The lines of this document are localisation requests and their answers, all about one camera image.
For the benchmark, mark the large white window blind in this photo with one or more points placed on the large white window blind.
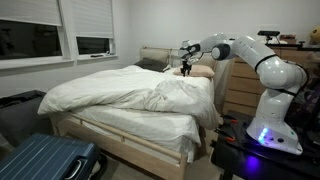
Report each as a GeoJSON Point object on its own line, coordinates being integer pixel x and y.
{"type": "Point", "coordinates": [30, 10]}

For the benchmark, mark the black robot table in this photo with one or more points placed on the black robot table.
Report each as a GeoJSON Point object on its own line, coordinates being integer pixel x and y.
{"type": "Point", "coordinates": [266, 163]}

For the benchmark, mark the black camera on stand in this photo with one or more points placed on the black camera on stand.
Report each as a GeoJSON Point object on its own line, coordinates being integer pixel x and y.
{"type": "Point", "coordinates": [268, 33]}

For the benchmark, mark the large dark window pane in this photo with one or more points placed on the large dark window pane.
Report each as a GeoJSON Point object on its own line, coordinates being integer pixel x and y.
{"type": "Point", "coordinates": [30, 41]}

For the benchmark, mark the small white window blind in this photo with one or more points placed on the small white window blind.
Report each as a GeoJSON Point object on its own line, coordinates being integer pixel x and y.
{"type": "Point", "coordinates": [93, 18]}

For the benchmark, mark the beige cushioned headboard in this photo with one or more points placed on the beige cushioned headboard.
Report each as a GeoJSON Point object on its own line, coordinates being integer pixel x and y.
{"type": "Point", "coordinates": [156, 54]}

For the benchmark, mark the wooden chest of drawers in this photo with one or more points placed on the wooden chest of drawers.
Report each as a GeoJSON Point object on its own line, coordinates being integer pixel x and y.
{"type": "Point", "coordinates": [243, 90]}

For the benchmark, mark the blue hard-shell suitcase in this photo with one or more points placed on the blue hard-shell suitcase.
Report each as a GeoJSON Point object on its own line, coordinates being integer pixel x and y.
{"type": "Point", "coordinates": [43, 156]}

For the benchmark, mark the pink ribbed pillow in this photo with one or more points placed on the pink ribbed pillow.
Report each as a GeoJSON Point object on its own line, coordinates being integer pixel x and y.
{"type": "Point", "coordinates": [200, 71]}

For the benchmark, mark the white quilted duvet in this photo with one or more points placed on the white quilted duvet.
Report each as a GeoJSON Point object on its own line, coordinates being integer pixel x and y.
{"type": "Point", "coordinates": [133, 90]}

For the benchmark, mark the dark grey pillow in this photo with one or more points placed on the dark grey pillow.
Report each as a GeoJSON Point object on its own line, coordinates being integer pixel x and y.
{"type": "Point", "coordinates": [151, 64]}

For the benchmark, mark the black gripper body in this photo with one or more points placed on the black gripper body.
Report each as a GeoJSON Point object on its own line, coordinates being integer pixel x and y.
{"type": "Point", "coordinates": [186, 65]}

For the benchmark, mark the small dark window pane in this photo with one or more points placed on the small dark window pane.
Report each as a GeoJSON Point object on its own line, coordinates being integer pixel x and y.
{"type": "Point", "coordinates": [93, 45]}

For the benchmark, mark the black remote control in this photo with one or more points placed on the black remote control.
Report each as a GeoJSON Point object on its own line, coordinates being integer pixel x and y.
{"type": "Point", "coordinates": [97, 55]}

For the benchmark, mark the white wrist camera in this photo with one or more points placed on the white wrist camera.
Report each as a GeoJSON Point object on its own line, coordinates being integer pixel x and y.
{"type": "Point", "coordinates": [196, 58]}

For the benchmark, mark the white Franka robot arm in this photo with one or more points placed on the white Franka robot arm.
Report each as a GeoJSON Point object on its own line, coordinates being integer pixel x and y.
{"type": "Point", "coordinates": [273, 76]}

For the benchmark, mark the white sheeted mattress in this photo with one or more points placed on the white sheeted mattress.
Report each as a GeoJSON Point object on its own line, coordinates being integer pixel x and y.
{"type": "Point", "coordinates": [143, 125]}

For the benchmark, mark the dark grey open suitcase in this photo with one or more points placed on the dark grey open suitcase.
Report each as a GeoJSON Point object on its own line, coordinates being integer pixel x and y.
{"type": "Point", "coordinates": [18, 115]}

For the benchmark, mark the yellow plush toy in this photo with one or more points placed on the yellow plush toy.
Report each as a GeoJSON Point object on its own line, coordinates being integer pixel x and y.
{"type": "Point", "coordinates": [316, 35]}

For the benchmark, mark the light wooden bed frame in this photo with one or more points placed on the light wooden bed frame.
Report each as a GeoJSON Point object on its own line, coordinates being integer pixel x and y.
{"type": "Point", "coordinates": [133, 146]}

